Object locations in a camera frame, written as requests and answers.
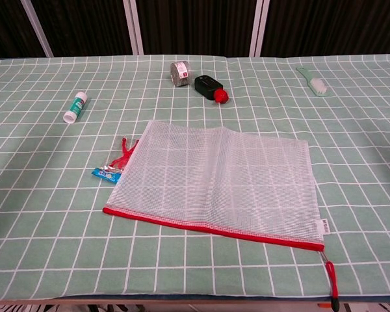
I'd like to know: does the light green brush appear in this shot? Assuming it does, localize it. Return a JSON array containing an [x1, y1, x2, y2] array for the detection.
[[295, 66, 328, 97]]

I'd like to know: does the silver tape roll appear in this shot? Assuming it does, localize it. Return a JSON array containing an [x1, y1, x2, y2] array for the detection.
[[169, 61, 196, 88]]

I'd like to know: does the red zipper pull cord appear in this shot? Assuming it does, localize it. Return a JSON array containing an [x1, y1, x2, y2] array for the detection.
[[318, 249, 341, 312]]

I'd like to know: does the packet of red hooks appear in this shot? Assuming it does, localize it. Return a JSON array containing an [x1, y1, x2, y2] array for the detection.
[[90, 136, 140, 185]]

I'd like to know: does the green white glue stick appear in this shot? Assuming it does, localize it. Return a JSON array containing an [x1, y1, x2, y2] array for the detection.
[[62, 92, 88, 124]]

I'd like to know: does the white partition frame post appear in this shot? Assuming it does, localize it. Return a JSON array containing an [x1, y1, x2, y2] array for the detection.
[[248, 0, 271, 58], [19, 0, 55, 59], [122, 0, 145, 56]]

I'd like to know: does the black bottle red cap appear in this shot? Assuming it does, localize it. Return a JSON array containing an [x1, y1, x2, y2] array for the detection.
[[194, 74, 230, 104]]

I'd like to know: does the green grid tablecloth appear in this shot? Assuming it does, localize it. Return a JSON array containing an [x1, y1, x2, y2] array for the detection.
[[0, 53, 390, 302]]

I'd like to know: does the clear mesh zipper pouch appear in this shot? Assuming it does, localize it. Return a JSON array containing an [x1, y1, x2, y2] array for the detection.
[[103, 119, 332, 253]]

